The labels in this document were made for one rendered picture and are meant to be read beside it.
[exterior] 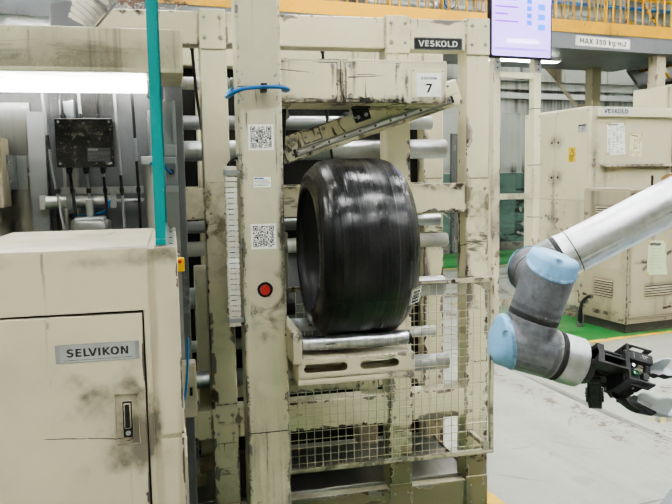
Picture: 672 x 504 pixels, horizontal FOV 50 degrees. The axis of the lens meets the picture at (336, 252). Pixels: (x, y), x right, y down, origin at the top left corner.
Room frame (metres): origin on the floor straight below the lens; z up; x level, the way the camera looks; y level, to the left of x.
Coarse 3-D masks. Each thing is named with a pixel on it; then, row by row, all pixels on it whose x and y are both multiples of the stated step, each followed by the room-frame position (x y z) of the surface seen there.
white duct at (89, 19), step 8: (72, 0) 2.26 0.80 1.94; (80, 0) 2.27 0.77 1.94; (88, 0) 2.27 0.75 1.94; (96, 0) 2.28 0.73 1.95; (104, 0) 2.30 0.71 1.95; (112, 0) 2.33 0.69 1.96; (72, 8) 2.26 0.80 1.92; (80, 8) 2.27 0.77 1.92; (88, 8) 2.28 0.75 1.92; (96, 8) 2.29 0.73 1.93; (104, 8) 2.32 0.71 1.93; (72, 16) 2.26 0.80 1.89; (80, 16) 2.27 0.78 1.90; (88, 16) 2.29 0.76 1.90; (96, 16) 2.31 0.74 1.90; (88, 24) 2.30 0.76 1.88
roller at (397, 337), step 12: (312, 336) 2.08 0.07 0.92; (324, 336) 2.08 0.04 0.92; (336, 336) 2.09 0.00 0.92; (348, 336) 2.09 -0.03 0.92; (360, 336) 2.10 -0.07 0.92; (372, 336) 2.11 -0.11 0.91; (384, 336) 2.11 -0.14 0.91; (396, 336) 2.12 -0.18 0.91; (408, 336) 2.13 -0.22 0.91; (312, 348) 2.06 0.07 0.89; (324, 348) 2.07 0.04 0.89; (336, 348) 2.09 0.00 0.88; (348, 348) 2.10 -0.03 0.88
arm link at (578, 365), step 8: (568, 336) 1.24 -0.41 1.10; (576, 336) 1.26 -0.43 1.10; (576, 344) 1.23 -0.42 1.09; (584, 344) 1.24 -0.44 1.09; (576, 352) 1.22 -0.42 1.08; (584, 352) 1.22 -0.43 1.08; (568, 360) 1.21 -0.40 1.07; (576, 360) 1.22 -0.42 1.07; (584, 360) 1.22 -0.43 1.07; (568, 368) 1.21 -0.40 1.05; (576, 368) 1.22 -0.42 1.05; (584, 368) 1.22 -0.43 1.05; (560, 376) 1.22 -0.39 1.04; (568, 376) 1.22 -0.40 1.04; (576, 376) 1.22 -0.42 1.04; (584, 376) 1.22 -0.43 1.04; (568, 384) 1.24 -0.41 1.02; (576, 384) 1.23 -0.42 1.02
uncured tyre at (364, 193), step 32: (352, 160) 2.19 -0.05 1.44; (384, 160) 2.23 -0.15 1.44; (320, 192) 2.07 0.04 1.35; (352, 192) 2.04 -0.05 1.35; (384, 192) 2.06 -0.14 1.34; (320, 224) 2.03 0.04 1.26; (352, 224) 1.98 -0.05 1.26; (384, 224) 2.00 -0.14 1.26; (416, 224) 2.06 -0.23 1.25; (320, 256) 2.03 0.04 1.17; (352, 256) 1.97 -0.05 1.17; (384, 256) 1.99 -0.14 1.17; (416, 256) 2.03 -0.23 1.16; (320, 288) 2.04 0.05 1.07; (352, 288) 1.98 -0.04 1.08; (384, 288) 2.01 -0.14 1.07; (320, 320) 2.09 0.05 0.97; (352, 320) 2.05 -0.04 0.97; (384, 320) 2.08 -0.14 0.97
